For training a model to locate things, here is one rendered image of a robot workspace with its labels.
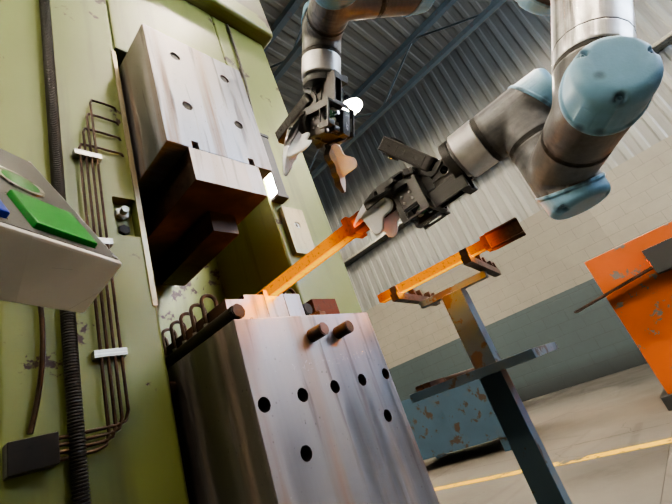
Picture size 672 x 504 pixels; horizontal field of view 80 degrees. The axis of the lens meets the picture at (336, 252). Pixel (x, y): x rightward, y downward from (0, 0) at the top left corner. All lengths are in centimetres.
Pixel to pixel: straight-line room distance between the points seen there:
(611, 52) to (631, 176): 789
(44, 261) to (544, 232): 819
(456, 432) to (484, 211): 534
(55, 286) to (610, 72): 59
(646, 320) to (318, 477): 355
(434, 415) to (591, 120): 425
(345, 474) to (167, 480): 30
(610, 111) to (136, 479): 80
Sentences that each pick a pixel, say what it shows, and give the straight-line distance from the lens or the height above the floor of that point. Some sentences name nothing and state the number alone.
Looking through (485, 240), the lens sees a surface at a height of 97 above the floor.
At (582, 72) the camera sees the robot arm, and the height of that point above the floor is 90.
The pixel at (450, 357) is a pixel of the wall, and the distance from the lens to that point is 910.
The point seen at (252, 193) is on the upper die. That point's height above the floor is 127.
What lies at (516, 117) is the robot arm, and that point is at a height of 97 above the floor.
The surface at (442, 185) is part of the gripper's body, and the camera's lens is 63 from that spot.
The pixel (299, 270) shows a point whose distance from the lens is 80.
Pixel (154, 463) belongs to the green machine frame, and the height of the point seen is 74.
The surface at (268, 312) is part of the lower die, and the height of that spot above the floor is 95.
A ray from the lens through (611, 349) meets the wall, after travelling 821.
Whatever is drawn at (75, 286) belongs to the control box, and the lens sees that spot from 56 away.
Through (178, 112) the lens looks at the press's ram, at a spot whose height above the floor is 147.
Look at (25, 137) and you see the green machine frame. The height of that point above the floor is 141.
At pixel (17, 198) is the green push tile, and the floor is 102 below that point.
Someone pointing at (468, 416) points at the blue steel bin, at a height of 38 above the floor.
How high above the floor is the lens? 69
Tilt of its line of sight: 22 degrees up
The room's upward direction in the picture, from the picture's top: 20 degrees counter-clockwise
